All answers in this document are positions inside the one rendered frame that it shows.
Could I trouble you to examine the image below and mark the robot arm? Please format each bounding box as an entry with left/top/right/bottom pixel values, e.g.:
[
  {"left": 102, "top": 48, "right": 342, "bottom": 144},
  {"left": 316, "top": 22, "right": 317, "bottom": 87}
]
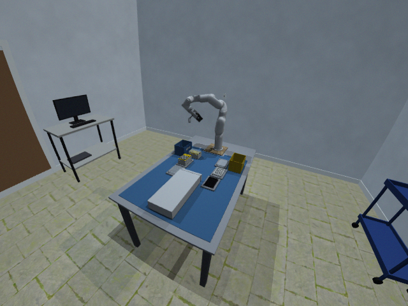
[{"left": 182, "top": 94, "right": 227, "bottom": 151}]

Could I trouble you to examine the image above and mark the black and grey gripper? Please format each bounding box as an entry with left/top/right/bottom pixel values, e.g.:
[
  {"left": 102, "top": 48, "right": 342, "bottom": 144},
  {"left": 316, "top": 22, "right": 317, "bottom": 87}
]
[{"left": 190, "top": 109, "right": 203, "bottom": 122}]

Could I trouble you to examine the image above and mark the yellow open-top bin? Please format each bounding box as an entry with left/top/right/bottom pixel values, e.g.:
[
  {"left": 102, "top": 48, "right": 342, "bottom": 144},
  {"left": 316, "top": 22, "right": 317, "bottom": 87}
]
[{"left": 228, "top": 153, "right": 246, "bottom": 173}]

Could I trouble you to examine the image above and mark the blue bench mat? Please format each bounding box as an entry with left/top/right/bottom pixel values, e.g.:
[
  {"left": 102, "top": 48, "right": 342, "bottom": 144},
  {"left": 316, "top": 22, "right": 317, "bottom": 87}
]
[{"left": 119, "top": 146, "right": 247, "bottom": 242}]

